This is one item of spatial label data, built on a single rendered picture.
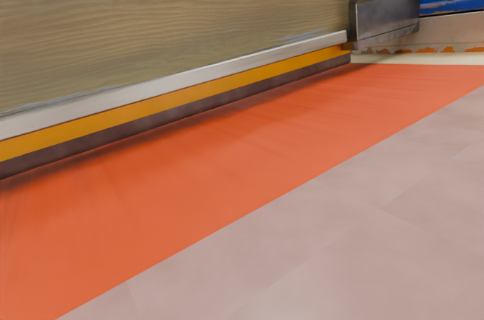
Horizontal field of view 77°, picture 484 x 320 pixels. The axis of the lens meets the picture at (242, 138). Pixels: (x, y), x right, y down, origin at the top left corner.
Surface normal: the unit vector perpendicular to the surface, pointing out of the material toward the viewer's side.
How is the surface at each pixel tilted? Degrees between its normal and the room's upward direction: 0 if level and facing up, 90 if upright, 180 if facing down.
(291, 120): 30
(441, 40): 90
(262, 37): 58
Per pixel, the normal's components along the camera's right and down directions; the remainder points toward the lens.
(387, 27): 0.53, 0.22
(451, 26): -0.83, 0.33
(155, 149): -0.18, -0.92
